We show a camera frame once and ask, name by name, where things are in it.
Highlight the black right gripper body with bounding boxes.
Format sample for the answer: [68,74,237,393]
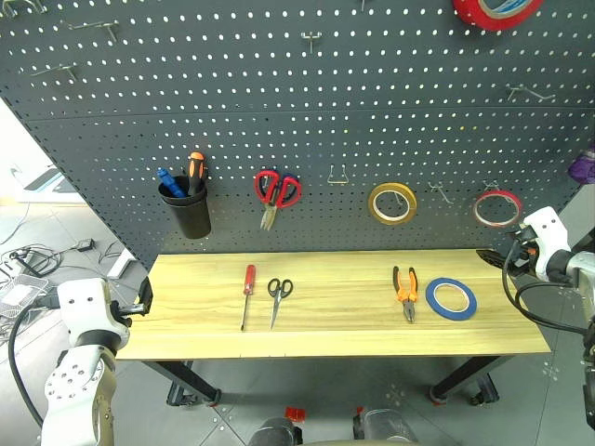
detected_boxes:
[505,225,541,278]

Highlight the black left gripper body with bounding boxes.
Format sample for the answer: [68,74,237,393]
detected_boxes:
[109,299,137,329]

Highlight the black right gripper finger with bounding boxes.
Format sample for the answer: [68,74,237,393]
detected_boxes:
[475,248,509,271]

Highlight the dark grey pegboard wall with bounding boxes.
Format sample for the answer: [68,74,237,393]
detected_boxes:
[0,0,595,275]

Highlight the white box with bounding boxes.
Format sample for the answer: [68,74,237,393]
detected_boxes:
[106,249,137,281]

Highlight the thin red tape roll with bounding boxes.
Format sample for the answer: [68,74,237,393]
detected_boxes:
[472,189,523,229]

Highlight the blue tape roll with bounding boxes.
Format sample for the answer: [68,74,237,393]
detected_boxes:
[425,277,479,322]

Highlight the black table leg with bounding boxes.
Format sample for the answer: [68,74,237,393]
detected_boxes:
[429,355,515,407]
[141,360,222,409]

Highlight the black plastic cup holder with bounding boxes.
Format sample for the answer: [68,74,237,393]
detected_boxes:
[157,175,213,241]

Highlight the purple object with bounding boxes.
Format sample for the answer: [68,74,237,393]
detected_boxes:
[566,143,595,185]

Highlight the yellow tape roll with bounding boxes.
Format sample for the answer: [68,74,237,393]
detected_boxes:
[368,182,418,227]

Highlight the orange and black screwdriver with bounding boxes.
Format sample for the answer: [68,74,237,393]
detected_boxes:
[186,151,207,197]

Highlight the large red tape roll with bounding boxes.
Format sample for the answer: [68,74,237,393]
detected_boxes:
[452,0,545,33]

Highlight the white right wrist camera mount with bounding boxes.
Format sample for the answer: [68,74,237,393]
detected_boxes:
[522,206,572,282]

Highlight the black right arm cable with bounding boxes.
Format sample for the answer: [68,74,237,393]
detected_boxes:
[500,231,588,334]

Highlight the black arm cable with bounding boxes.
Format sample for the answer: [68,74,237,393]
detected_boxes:
[7,295,62,434]
[500,231,588,334]

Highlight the orange handled pliers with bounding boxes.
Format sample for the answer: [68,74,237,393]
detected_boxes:
[392,265,419,324]

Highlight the wire mesh basket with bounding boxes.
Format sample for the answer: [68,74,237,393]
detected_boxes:
[0,272,51,319]

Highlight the red handled screwdriver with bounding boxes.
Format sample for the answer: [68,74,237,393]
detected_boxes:
[239,264,258,333]

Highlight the tangled black floor cables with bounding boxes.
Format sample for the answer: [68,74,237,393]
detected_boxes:
[0,244,78,280]

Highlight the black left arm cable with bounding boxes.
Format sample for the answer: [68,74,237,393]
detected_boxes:
[7,295,62,434]

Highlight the blue handled tool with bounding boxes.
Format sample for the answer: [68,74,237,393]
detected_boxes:
[156,167,187,199]

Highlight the black handled scissors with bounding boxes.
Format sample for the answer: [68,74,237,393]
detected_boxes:
[267,277,295,332]

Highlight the red handled scissors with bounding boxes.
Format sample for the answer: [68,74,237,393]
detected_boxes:
[253,170,304,232]

